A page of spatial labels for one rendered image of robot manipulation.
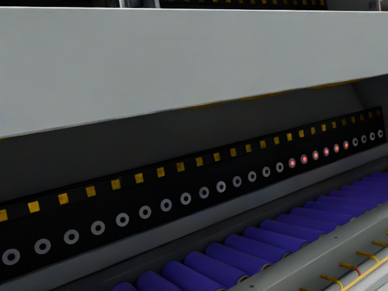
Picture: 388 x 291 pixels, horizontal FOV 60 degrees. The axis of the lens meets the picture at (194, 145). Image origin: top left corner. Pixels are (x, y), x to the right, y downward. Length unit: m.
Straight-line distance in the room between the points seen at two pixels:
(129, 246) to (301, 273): 0.14
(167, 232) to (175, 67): 0.18
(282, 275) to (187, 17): 0.16
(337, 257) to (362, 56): 0.14
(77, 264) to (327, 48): 0.23
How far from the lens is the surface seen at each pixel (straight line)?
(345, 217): 0.32
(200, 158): 0.31
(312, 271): 0.24
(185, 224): 0.31
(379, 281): 0.26
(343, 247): 0.26
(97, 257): 0.28
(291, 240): 0.28
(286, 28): 0.21
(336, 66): 0.24
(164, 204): 0.30
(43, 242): 0.28
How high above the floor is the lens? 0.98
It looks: 12 degrees up
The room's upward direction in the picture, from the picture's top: 21 degrees counter-clockwise
